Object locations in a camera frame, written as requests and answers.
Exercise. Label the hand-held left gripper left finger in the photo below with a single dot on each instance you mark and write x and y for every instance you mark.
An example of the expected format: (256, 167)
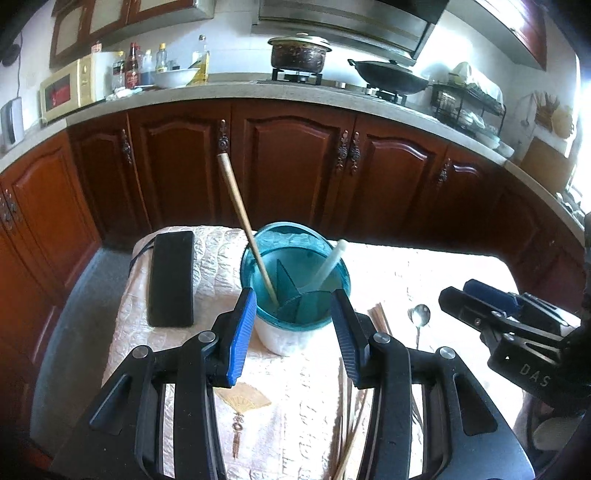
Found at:
(241, 341)

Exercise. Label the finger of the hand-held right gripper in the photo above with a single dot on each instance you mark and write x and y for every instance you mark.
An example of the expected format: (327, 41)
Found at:
(457, 307)
(489, 295)

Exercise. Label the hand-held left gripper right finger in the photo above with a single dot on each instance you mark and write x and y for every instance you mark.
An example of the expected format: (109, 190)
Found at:
(345, 341)

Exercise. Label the metal spoon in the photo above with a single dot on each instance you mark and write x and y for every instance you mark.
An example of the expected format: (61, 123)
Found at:
(419, 316)

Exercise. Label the teal utensil holder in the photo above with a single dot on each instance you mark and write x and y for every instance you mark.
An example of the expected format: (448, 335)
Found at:
(277, 249)

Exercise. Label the white embroidered tablecloth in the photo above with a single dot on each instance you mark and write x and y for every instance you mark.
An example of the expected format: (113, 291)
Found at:
(300, 415)

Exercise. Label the black power bank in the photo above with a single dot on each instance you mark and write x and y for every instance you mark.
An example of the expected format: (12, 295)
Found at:
(171, 277)

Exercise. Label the long thick wooden stick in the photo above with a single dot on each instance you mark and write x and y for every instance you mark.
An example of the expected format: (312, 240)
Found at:
(235, 198)

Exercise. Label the wooden cutting board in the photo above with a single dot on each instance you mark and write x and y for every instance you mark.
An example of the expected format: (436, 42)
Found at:
(547, 164)

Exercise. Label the wooden base cabinets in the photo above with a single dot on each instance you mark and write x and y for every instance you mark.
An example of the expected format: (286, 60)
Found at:
(286, 161)

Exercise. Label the round bamboo mat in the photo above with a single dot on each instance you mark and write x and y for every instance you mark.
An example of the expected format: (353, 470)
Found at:
(563, 122)

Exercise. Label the hanging chopstick holder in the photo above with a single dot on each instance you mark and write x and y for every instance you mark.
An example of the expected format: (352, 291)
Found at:
(547, 108)

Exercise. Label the row of white plates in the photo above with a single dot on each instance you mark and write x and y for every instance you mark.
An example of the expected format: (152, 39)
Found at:
(471, 76)

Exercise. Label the black wok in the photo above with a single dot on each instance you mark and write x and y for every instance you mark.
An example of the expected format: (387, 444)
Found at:
(392, 78)

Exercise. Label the gas stove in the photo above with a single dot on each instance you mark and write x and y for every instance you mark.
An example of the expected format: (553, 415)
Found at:
(295, 76)

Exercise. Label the white bowl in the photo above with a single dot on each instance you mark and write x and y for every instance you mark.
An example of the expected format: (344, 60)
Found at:
(175, 78)

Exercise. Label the white rag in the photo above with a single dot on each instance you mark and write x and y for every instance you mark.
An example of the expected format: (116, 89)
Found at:
(123, 93)

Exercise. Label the cooking oil bottle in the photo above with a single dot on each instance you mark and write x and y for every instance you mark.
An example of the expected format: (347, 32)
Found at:
(201, 64)

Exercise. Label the clear plastic bottle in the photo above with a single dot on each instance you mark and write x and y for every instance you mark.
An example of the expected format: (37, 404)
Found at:
(147, 69)

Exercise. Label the metal pot with lid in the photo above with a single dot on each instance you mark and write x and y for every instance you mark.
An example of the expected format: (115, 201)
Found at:
(298, 55)

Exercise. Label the yellow cap bottle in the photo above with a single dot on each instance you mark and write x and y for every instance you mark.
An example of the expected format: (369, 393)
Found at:
(161, 60)

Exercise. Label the dark sauce bottle red label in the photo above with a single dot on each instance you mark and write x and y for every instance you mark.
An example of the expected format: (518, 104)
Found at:
(132, 69)

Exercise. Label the small glass jar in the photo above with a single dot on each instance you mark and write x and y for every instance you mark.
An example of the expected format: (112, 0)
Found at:
(119, 74)

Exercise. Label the range hood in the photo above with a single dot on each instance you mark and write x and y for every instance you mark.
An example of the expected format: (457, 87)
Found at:
(351, 23)

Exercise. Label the cream microwave oven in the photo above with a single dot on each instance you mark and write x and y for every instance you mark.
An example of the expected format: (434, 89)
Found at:
(64, 90)

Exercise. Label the wooden wall cabinet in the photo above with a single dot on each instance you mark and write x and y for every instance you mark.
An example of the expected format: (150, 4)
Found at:
(521, 27)

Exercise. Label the wooden wall cabinets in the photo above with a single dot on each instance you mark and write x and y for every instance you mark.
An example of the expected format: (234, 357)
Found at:
(115, 18)

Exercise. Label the black round wall device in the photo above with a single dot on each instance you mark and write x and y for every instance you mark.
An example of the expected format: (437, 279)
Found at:
(10, 54)

